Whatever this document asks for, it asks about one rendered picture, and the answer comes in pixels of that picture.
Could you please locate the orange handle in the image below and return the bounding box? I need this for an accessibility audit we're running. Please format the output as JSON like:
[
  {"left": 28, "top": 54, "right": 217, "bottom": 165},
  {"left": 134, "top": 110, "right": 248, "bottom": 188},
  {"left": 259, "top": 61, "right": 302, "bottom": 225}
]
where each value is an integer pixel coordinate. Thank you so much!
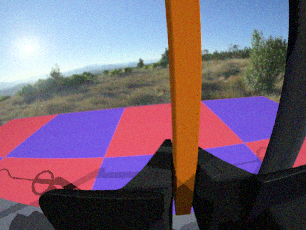
[{"left": 165, "top": 0, "right": 202, "bottom": 216}]

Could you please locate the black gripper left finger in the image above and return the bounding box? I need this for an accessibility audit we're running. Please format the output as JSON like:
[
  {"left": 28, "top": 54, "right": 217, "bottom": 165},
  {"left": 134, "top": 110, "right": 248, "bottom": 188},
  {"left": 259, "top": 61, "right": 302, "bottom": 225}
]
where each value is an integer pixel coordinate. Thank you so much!
[{"left": 39, "top": 139, "right": 174, "bottom": 230}]

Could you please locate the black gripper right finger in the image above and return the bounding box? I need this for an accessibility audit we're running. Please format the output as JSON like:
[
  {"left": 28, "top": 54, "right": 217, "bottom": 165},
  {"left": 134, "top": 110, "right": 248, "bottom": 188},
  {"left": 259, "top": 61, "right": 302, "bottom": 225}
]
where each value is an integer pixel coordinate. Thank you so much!
[{"left": 192, "top": 147, "right": 306, "bottom": 230}]

